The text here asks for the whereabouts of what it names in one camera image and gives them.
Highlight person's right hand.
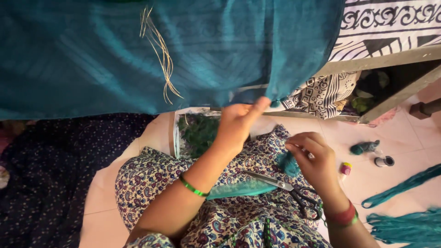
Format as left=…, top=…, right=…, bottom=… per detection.
left=285, top=132, right=342, bottom=204

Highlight person's left hand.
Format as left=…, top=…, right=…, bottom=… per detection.
left=214, top=96, right=273, bottom=156

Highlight teal thread tassel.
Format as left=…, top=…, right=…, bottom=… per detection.
left=277, top=151, right=301, bottom=178

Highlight teal silk sari fabric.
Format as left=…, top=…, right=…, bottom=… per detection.
left=0, top=0, right=346, bottom=121

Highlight small teal thread bundle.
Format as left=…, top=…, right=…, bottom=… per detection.
left=350, top=139, right=380, bottom=156

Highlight heap of clothes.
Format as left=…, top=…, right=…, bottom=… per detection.
left=343, top=69, right=393, bottom=116

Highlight grey thread spool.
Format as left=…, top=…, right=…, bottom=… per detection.
left=374, top=156, right=395, bottom=168

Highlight red bangles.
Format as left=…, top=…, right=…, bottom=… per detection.
left=323, top=200, right=359, bottom=228

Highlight long teal thread skein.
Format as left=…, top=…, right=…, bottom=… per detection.
left=361, top=163, right=441, bottom=209

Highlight plastic bag of green threads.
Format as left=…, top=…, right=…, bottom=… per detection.
left=172, top=108, right=223, bottom=160

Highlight green bangle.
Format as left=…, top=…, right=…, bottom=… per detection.
left=178, top=173, right=211, bottom=198

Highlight brown wooden furniture leg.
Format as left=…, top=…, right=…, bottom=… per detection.
left=409, top=98, right=441, bottom=120

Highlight large teal thread bundle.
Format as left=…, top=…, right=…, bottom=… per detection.
left=366, top=206, right=441, bottom=248

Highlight black white patterned bedsheet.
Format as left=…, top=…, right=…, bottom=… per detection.
left=281, top=0, right=441, bottom=120

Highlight loose gold threads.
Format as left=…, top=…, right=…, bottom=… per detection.
left=139, top=6, right=184, bottom=105

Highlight dark blue dotted cloth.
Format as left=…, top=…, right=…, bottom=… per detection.
left=0, top=113, right=157, bottom=248

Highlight black-handled steel scissors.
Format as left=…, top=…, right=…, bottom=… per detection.
left=242, top=170, right=325, bottom=222

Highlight grey wooden bed frame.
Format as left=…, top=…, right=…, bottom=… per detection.
left=210, top=44, right=441, bottom=124

